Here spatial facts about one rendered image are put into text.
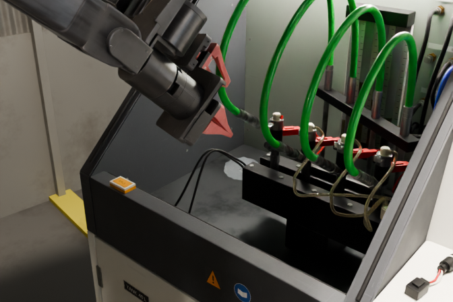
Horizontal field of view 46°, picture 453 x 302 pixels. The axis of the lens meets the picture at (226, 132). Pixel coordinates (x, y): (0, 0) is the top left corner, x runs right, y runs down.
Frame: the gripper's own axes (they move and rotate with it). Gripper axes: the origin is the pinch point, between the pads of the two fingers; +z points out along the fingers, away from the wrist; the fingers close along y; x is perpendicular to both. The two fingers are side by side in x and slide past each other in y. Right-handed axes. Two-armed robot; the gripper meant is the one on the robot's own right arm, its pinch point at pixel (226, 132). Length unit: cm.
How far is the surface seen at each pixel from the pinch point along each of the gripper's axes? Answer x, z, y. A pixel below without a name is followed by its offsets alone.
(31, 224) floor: 177, 88, -82
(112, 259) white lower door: 37, 27, -36
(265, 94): 6.4, 8.2, 9.6
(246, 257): -0.1, 20.4, -15.0
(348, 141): -8.7, 14.1, 9.9
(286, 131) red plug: 16.9, 28.7, 9.2
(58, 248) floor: 151, 92, -79
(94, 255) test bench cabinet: 44, 28, -40
